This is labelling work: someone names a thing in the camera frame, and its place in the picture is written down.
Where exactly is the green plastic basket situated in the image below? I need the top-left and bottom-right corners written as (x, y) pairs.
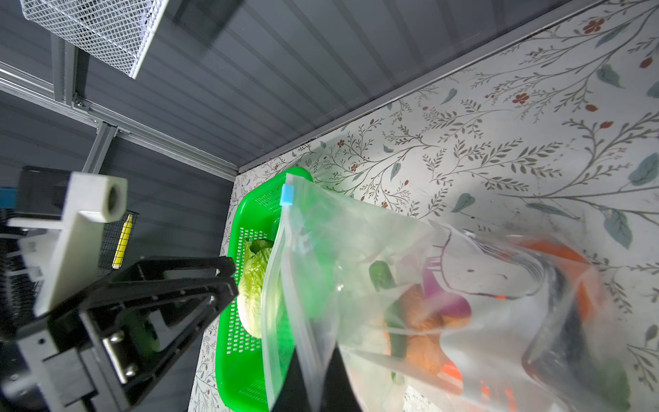
top-left (216, 167), bottom-right (313, 411)

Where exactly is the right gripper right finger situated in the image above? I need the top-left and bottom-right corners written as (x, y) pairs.
top-left (320, 347), bottom-right (362, 412)

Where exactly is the napa cabbage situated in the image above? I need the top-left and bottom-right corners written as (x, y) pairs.
top-left (237, 239), bottom-right (274, 339)

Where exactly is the purple eggplant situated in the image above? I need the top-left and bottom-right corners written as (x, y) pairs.
top-left (422, 267), bottom-right (472, 319)

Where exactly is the black wire wall basket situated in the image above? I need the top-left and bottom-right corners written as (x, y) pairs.
top-left (1, 209), bottom-right (139, 341)

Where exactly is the red tomato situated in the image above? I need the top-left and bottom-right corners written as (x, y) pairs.
top-left (511, 236), bottom-right (606, 322)

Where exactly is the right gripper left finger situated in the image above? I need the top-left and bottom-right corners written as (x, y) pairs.
top-left (270, 350), bottom-right (312, 412)

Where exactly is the white wire wall basket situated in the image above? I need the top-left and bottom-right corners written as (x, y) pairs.
top-left (21, 0), bottom-right (169, 79)

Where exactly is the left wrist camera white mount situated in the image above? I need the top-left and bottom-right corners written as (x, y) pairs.
top-left (1, 167), bottom-right (128, 320)

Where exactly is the clear zip top bag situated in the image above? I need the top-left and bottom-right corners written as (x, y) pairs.
top-left (262, 174), bottom-right (633, 411)

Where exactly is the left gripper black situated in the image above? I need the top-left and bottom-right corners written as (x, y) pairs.
top-left (1, 257), bottom-right (239, 411)

